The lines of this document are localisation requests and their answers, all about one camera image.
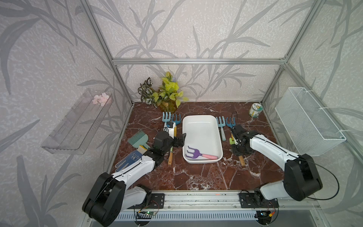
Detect pink artificial flowers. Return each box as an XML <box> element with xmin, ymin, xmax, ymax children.
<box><xmin>92</xmin><ymin>93</ymin><xmax>110</xmax><ymax>107</ymax></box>

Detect white plastic storage box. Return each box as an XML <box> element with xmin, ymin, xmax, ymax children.
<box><xmin>182</xmin><ymin>115</ymin><xmax>223</xmax><ymax>164</ymax></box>

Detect blue patterned cloth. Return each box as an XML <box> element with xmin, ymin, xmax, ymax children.
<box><xmin>115</xmin><ymin>150</ymin><xmax>143</xmax><ymax>172</ymax></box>

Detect potted plant amber vase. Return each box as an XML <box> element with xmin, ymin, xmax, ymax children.
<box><xmin>138</xmin><ymin>72</ymin><xmax>189</xmax><ymax>114</ymax></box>

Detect light blue rake pale handle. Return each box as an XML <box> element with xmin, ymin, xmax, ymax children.
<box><xmin>216</xmin><ymin>116</ymin><xmax>226</xmax><ymax>141</ymax></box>

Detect dark teal rake yellow handle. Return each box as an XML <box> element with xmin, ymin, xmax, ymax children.
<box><xmin>226</xmin><ymin>117</ymin><xmax>236</xmax><ymax>128</ymax></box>

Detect green rake wooden handle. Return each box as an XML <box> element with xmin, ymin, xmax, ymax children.
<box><xmin>229</xmin><ymin>136</ymin><xmax>246</xmax><ymax>166</ymax></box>

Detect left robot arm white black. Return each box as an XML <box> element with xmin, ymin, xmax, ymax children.
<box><xmin>82</xmin><ymin>131</ymin><xmax>187</xmax><ymax>227</ymax></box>

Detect light blue fork pale handle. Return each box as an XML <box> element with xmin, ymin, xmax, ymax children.
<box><xmin>162</xmin><ymin>112</ymin><xmax>172</xmax><ymax>123</ymax></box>

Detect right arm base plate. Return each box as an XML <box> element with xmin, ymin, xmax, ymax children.
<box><xmin>238</xmin><ymin>191</ymin><xmax>279</xmax><ymax>210</ymax></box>

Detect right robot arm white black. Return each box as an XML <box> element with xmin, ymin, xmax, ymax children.
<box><xmin>231</xmin><ymin>125</ymin><xmax>323</xmax><ymax>204</ymax></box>

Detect green tool wooden handle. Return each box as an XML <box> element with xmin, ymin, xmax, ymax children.
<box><xmin>168</xmin><ymin>147</ymin><xmax>173</xmax><ymax>166</ymax></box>

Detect small jar green label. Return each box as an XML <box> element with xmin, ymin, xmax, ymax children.
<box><xmin>249</xmin><ymin>103</ymin><xmax>263</xmax><ymax>118</ymax></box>

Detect aluminium front rail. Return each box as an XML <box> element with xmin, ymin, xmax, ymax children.
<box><xmin>82</xmin><ymin>190</ymin><xmax>301</xmax><ymax>212</ymax></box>

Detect white wire mesh basket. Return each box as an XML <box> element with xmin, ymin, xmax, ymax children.
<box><xmin>275</xmin><ymin>87</ymin><xmax>347</xmax><ymax>157</ymax></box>

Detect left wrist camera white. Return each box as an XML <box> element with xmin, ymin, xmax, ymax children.
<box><xmin>164</xmin><ymin>121</ymin><xmax>175</xmax><ymax>138</ymax></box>

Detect clear acrylic wall shelf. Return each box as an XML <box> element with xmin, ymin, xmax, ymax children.
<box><xmin>41</xmin><ymin>89</ymin><xmax>113</xmax><ymax>155</ymax></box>

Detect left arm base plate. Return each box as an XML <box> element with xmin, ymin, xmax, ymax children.
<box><xmin>122</xmin><ymin>194</ymin><xmax>165</xmax><ymax>210</ymax></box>

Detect purple rake pink handle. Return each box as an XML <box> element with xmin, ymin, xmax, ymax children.
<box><xmin>185</xmin><ymin>146</ymin><xmax>218</xmax><ymax>160</ymax></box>

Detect dark teal fork yellow handle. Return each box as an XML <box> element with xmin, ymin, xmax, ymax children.
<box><xmin>171</xmin><ymin>113</ymin><xmax>182</xmax><ymax>137</ymax></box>

